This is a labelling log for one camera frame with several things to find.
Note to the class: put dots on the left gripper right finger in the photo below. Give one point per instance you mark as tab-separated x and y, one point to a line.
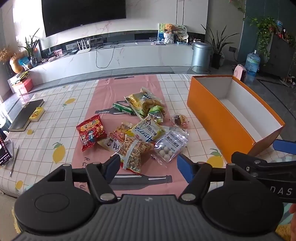
197	176

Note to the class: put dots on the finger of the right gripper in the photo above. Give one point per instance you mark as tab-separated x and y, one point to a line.
274	171
285	146

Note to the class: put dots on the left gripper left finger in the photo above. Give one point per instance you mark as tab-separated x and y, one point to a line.
100	175

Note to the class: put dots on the beige cracker snack bag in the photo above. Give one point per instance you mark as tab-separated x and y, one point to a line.
115	139

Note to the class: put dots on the orange peanut snack bag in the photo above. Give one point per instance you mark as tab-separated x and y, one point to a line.
131	152

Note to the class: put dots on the white ball candy bag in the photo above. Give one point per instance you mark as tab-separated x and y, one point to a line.
170	145

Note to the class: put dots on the red noodle snack bag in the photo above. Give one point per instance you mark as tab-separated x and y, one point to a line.
90	131

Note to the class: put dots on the small clear pastry pack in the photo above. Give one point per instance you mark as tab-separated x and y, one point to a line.
179	120

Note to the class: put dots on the yellow white Anerle bag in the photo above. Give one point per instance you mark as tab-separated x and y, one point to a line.
146	130

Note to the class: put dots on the green sausage stick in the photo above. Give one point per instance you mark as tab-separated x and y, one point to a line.
123	108

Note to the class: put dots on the green seaweed snack bag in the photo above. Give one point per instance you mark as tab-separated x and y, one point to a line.
157	113

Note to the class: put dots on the yellow potato chips bag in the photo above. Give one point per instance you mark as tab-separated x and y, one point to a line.
142	102

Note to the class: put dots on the pink table runner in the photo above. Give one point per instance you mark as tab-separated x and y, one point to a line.
129	116

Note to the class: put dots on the orange cardboard box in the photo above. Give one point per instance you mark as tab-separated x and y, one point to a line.
235	117

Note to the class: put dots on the silver pen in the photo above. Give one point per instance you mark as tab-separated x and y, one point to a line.
14	161

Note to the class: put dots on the yellow tissue pack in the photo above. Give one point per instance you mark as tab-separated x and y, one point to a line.
36	115

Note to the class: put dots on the blue water jug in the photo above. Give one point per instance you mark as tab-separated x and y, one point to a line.
252	65

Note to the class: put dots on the black book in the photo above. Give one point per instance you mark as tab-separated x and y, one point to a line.
22	119

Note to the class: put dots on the dark box at edge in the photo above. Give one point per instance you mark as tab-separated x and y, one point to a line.
7	149

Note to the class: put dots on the potted green plant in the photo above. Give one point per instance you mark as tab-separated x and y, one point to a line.
217	41

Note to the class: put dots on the grey trash can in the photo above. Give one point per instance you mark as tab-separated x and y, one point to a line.
201	57

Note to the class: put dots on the red box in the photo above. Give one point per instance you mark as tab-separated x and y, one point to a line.
23	87

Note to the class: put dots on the hanging vine plant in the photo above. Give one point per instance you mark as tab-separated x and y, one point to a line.
265	28

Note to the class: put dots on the white wifi router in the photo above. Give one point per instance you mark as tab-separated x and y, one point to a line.
82	47

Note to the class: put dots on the orange vase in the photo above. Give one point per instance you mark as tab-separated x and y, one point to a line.
14	63

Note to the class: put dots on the teddy bear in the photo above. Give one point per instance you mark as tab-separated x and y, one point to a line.
169	33

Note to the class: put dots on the left potted plant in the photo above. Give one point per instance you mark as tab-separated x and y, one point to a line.
30	47

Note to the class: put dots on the black television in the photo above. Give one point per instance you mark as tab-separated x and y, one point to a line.
61	15

